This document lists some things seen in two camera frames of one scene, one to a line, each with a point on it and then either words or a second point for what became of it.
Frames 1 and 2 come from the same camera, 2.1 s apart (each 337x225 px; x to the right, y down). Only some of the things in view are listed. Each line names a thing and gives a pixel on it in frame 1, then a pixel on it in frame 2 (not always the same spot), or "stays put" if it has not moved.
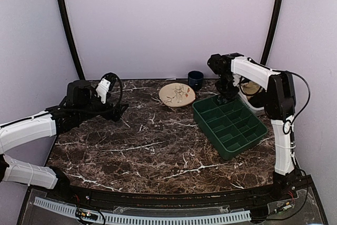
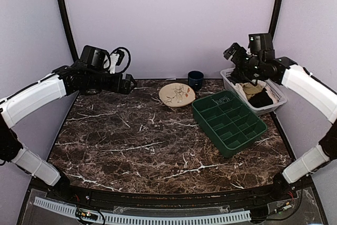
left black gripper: [117, 113] → [117, 88]
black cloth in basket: [258, 100] stays put
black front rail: [241, 197] stays put
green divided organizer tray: [233, 128] stays put
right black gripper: [229, 94] → [237, 64]
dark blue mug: [195, 78] stays put
